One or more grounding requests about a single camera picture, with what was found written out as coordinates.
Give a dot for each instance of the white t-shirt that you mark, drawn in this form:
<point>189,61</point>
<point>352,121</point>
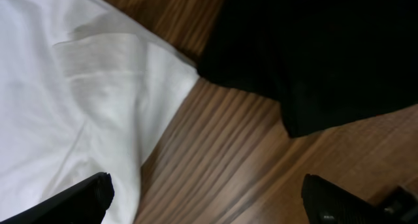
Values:
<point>84,89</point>

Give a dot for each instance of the black garment on right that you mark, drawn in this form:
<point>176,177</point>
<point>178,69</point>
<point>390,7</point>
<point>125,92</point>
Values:
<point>327,62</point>

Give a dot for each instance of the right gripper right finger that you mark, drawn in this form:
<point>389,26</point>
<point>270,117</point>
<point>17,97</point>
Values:
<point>325,203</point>

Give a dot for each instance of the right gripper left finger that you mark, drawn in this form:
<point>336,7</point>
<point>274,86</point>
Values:
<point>84,203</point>

